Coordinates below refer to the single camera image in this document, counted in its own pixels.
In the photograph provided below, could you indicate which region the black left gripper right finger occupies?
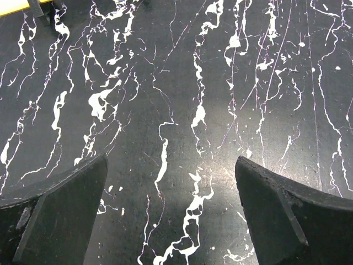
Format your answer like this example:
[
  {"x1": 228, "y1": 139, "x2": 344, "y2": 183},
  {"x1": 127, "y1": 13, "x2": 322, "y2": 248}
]
[{"x1": 235, "y1": 156, "x2": 352, "y2": 264}]

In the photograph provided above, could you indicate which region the black whiteboard stand clip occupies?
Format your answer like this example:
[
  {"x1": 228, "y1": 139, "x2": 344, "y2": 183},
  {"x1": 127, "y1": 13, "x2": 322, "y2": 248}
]
[{"x1": 27, "y1": 0, "x2": 63, "y2": 26}]

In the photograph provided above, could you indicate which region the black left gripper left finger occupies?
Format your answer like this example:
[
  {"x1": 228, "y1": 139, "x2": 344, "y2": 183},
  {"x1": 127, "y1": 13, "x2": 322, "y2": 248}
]
[{"x1": 1, "y1": 155, "x2": 108, "y2": 264}]

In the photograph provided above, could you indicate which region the yellow framed whiteboard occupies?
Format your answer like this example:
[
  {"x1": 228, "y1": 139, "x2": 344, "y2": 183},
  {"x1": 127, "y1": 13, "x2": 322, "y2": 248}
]
[{"x1": 0, "y1": 0, "x2": 51, "y2": 18}]

